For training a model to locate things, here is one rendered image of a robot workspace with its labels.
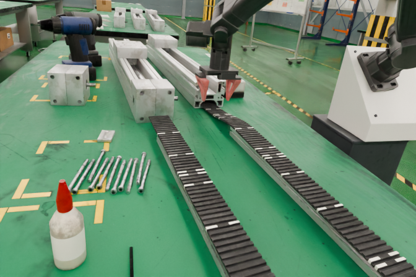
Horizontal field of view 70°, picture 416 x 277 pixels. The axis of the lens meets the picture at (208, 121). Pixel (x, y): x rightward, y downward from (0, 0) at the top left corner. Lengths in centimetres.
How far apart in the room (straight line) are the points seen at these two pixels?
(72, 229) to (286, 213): 33
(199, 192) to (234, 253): 13
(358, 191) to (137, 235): 43
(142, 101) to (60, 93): 26
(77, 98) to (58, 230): 58
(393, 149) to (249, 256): 71
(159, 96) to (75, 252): 47
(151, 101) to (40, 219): 40
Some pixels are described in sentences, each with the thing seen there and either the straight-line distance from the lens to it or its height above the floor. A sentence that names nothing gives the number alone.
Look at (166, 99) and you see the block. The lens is 79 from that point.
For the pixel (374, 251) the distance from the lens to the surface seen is 48.
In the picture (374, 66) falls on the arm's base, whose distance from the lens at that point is 94.
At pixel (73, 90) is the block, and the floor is 83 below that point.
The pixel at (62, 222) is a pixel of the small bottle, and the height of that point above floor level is 85.
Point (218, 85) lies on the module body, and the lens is 95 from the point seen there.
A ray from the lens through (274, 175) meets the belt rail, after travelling 61.
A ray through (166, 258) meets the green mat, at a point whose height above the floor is 78.
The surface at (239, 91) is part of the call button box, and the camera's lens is 107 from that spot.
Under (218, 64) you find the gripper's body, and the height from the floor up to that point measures 93.
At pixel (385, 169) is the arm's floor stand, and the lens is 105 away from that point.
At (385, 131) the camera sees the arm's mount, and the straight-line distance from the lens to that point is 95.
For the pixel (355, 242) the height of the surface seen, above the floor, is 81.
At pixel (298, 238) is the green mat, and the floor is 78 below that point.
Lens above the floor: 110
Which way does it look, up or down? 23 degrees down
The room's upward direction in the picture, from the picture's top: 6 degrees clockwise
